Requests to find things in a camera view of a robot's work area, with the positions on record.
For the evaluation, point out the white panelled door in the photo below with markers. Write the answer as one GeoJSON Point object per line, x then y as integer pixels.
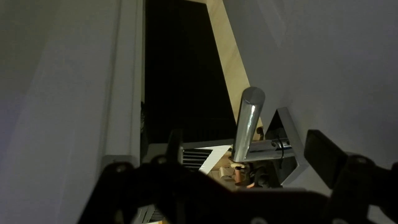
{"type": "Point", "coordinates": [331, 62]}

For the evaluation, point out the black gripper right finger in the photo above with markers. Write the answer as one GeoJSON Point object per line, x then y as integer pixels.
{"type": "Point", "coordinates": [365, 191]}

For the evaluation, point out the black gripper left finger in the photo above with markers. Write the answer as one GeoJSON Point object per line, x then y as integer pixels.
{"type": "Point", "coordinates": [166, 199]}

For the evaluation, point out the white door frame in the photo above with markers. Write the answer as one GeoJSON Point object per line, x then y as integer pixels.
{"type": "Point", "coordinates": [125, 82]}

